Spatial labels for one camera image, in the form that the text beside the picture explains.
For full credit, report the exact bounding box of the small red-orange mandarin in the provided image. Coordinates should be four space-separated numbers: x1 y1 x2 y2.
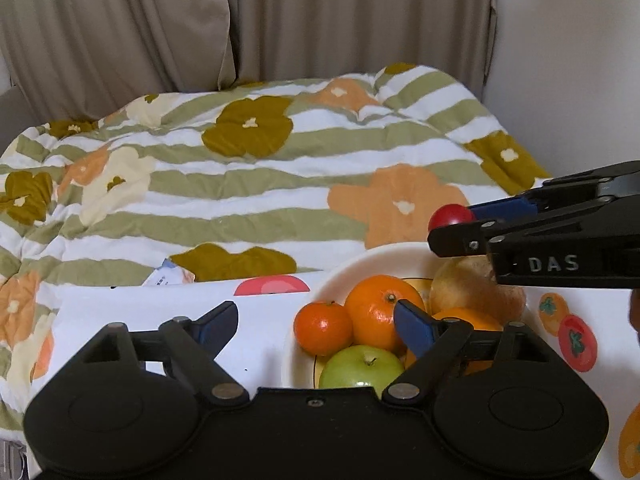
293 301 354 356

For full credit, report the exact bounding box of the reddish brown apple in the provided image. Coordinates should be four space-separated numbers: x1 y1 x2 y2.
428 256 526 325

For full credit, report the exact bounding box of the small orange in bowl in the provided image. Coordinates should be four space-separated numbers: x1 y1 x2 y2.
401 306 504 376

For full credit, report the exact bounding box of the cream oval fruit bowl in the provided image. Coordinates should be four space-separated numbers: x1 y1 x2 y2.
281 242 451 389

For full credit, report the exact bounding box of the white tissue packet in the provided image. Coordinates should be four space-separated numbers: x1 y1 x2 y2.
142 259 195 286

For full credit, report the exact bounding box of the green apple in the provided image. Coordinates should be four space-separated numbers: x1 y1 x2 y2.
318 344 405 396

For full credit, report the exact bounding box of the large orange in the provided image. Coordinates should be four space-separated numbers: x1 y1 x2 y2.
344 274 425 356

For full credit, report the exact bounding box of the striped floral quilt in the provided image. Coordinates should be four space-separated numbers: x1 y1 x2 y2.
1 63 547 441

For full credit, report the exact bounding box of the grey bed headboard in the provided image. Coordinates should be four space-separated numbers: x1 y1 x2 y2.
0 86 40 152

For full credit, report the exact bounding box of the beige curtain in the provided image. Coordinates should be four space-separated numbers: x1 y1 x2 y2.
1 0 496 121

